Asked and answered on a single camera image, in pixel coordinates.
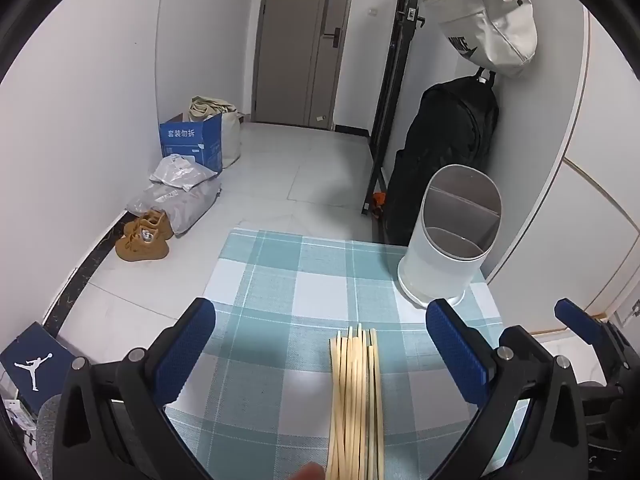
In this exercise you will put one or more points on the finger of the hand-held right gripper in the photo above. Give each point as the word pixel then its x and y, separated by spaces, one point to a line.
pixel 575 312

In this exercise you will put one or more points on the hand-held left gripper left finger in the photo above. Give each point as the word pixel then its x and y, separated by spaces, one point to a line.
pixel 185 350

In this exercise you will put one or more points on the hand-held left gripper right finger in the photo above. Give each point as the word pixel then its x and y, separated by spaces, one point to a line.
pixel 457 355

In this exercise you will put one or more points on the white utensil holder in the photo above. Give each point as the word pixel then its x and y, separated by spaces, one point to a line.
pixel 440 270

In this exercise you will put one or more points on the pile of wooden chopsticks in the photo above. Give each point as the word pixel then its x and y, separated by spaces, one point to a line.
pixel 350 410

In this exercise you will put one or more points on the person's left hand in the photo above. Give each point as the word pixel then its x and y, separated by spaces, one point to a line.
pixel 309 472

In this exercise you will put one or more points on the teal checked tablecloth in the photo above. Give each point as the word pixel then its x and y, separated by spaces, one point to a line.
pixel 280 320

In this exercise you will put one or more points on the brown shoe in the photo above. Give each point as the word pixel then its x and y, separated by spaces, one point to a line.
pixel 142 249
pixel 155 224

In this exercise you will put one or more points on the grey plastic parcel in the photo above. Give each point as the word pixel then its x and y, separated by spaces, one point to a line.
pixel 182 172
pixel 175 205

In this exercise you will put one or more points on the dark blue shoe box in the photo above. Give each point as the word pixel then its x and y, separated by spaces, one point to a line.
pixel 35 360

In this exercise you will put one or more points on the grey fabric seat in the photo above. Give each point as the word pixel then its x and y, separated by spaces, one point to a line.
pixel 46 430

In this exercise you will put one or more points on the small orange item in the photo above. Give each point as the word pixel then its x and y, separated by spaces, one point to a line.
pixel 378 204

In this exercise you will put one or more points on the blue cardboard box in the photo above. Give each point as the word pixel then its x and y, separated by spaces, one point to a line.
pixel 185 135

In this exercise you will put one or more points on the beige tote bag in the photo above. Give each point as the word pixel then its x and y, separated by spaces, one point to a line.
pixel 231 135

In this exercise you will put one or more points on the black hanging bag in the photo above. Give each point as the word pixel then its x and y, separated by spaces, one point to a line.
pixel 445 130

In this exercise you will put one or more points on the black metal rack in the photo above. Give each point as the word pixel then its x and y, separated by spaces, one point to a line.
pixel 395 85

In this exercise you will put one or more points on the white canvas bag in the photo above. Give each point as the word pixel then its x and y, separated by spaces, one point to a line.
pixel 490 25

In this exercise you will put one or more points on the grey brown door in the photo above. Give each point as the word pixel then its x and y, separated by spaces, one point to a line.
pixel 290 50

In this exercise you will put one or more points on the wall socket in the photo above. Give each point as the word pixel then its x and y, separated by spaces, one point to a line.
pixel 635 306

